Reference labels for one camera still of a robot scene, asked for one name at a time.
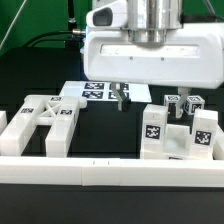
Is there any black cable with connector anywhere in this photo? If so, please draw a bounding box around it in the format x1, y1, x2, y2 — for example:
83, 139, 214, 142
23, 28, 87, 48

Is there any white marker base plate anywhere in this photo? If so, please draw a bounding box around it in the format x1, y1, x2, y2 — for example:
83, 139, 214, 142
60, 81, 152, 103

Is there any white diagonal cord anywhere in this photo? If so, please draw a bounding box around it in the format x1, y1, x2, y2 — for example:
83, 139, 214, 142
0, 0, 28, 51

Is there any white tagged cube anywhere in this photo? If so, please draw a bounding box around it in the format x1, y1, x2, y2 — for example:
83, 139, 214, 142
184, 95, 205, 115
164, 95, 180, 115

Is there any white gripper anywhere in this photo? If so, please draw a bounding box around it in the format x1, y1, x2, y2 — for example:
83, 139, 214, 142
84, 0, 224, 119

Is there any white chair seat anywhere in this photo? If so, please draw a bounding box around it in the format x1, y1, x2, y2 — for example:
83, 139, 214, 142
140, 124, 207, 160

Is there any black vertical pole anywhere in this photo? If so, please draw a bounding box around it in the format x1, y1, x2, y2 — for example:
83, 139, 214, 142
68, 0, 76, 23

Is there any white tagged cube right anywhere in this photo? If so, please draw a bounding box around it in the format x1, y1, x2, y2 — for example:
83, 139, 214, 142
184, 95, 205, 115

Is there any white tagged cube left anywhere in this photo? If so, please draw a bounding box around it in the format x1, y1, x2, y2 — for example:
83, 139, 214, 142
164, 95, 180, 115

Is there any white chair back frame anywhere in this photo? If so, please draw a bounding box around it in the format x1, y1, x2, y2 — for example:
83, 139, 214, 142
0, 95, 87, 158

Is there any white U-shaped fence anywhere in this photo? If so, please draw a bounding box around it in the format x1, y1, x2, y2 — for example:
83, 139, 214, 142
0, 112, 224, 187

